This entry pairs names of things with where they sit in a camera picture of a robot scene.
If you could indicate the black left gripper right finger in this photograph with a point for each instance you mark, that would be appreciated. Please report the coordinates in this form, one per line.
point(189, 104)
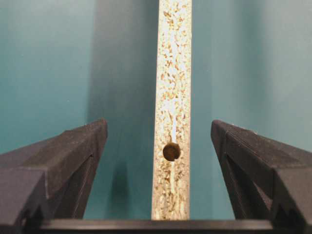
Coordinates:
point(265, 179)

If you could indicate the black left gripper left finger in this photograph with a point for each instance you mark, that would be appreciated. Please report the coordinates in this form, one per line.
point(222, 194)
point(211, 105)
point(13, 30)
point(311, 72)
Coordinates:
point(51, 178)

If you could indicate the particle board wooden plank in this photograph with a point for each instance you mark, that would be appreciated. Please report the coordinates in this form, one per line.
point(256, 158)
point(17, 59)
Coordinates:
point(171, 165)

